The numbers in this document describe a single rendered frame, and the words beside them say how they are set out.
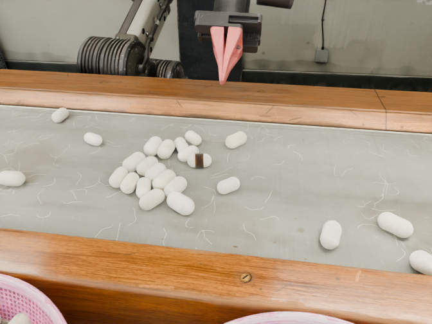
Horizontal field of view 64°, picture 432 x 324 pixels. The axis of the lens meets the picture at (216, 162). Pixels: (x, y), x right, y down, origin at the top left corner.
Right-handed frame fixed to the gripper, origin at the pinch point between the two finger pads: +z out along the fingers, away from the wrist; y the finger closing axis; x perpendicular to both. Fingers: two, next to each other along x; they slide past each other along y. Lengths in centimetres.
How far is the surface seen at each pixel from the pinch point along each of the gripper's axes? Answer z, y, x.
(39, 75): -4.0, -38.4, 12.3
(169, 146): 11.8, -6.3, -0.9
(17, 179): 19.6, -23.7, -6.7
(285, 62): -105, 20, 172
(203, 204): 20.1, 0.4, -5.7
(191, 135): 9.0, -3.7, 1.6
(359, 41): -117, 66, 161
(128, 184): 18.8, -9.1, -6.5
